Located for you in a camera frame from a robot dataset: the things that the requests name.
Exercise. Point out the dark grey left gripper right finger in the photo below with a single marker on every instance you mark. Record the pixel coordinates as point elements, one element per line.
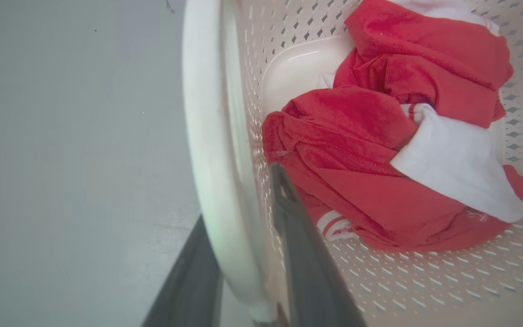
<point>309,268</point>

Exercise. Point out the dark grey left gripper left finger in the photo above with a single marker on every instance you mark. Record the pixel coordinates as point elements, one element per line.
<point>189,286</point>

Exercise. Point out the white perforated plastic laundry basket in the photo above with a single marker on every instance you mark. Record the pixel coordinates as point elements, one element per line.
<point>216,136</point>

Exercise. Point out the red and white garment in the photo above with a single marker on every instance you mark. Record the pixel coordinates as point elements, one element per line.
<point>357,150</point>

